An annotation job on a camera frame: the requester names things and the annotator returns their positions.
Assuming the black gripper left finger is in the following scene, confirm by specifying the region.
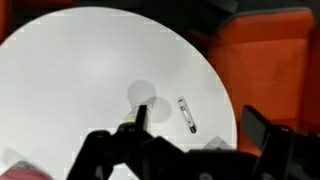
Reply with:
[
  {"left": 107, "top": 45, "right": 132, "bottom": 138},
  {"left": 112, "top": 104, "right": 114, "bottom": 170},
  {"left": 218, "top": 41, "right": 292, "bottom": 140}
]
[{"left": 66, "top": 104, "right": 176, "bottom": 180}]

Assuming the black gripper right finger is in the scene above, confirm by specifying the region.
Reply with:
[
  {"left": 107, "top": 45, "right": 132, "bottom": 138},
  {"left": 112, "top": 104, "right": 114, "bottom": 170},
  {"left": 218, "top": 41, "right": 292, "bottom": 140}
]
[{"left": 240, "top": 105, "right": 295, "bottom": 180}]

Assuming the white marker with black cap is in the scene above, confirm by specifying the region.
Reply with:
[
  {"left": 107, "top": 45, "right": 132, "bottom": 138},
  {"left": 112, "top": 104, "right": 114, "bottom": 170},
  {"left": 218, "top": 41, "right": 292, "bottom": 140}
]
[{"left": 176, "top": 95, "right": 198, "bottom": 135}]

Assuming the translucent plastic cup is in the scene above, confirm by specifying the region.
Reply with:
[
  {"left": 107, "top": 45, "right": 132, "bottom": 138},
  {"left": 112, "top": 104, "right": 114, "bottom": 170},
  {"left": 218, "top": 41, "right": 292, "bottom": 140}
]
[{"left": 121, "top": 79, "right": 173, "bottom": 132}]

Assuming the orange chair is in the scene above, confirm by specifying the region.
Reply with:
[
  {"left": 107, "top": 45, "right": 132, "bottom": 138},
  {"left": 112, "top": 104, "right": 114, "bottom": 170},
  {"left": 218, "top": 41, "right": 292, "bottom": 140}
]
[
  {"left": 0, "top": 0, "right": 75, "bottom": 45},
  {"left": 188, "top": 7, "right": 320, "bottom": 155}
]

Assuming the red blurry object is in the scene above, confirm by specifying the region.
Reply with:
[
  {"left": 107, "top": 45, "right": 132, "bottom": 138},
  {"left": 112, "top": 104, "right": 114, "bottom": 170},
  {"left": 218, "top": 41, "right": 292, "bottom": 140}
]
[{"left": 0, "top": 160, "right": 58, "bottom": 180}]

